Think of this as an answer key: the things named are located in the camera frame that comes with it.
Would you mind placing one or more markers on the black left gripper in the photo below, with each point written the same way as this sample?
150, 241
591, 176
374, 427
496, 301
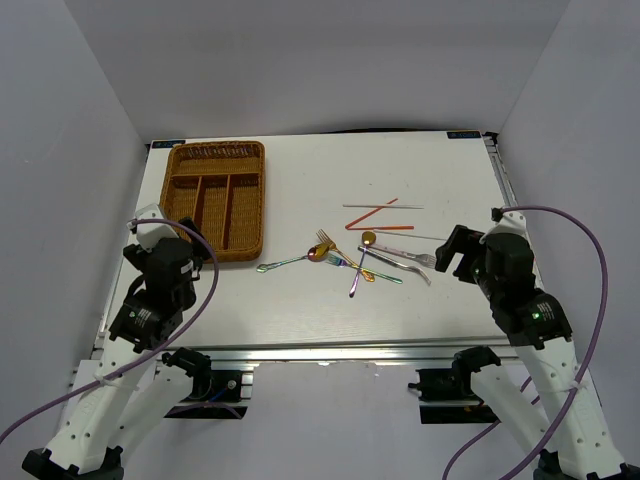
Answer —
138, 255

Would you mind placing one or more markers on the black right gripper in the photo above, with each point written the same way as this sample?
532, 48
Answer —
465, 241

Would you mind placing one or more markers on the pink handle silver fork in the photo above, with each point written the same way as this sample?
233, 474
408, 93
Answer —
427, 260

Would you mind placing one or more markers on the gold bowl purple spoon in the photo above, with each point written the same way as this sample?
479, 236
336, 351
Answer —
368, 238

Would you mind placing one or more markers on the gold fork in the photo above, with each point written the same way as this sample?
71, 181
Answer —
324, 238

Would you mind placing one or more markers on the iridescent purple spoon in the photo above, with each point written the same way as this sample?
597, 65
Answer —
315, 254

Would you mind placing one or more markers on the iridescent rainbow fork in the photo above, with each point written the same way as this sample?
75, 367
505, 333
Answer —
339, 262

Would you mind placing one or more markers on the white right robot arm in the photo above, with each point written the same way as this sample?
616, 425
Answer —
568, 436

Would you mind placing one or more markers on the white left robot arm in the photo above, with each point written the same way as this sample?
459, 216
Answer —
136, 382

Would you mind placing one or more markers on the woven wicker cutlery tray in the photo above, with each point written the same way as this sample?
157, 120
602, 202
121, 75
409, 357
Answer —
221, 187

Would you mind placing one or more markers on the white chopstick lower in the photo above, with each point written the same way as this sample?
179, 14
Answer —
408, 235

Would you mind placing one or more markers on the white chopstick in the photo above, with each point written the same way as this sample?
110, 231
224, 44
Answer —
395, 206
408, 235

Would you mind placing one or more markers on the orange chopstick horizontal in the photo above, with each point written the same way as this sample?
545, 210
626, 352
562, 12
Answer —
383, 228

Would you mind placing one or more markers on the orange chopstick diagonal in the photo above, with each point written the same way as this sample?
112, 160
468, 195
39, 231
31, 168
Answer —
373, 209

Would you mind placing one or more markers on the white chopstick upper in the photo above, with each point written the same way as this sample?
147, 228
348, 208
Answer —
395, 206

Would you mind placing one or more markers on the blue label sticker left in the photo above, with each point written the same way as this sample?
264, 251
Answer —
166, 144

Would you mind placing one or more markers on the blue label sticker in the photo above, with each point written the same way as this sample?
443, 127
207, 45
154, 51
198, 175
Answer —
166, 144
464, 134

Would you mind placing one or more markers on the blue label sticker right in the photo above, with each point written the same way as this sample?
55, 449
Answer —
464, 134

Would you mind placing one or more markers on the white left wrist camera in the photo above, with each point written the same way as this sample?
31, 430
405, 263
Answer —
146, 229

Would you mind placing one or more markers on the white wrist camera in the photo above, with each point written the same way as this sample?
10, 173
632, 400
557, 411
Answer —
146, 229
511, 222

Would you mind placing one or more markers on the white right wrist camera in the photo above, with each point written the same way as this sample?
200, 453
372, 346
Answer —
511, 222

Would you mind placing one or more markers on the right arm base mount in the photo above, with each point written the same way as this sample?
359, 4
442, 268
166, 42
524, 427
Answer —
445, 395

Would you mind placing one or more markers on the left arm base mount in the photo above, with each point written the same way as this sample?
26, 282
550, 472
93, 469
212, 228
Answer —
216, 394

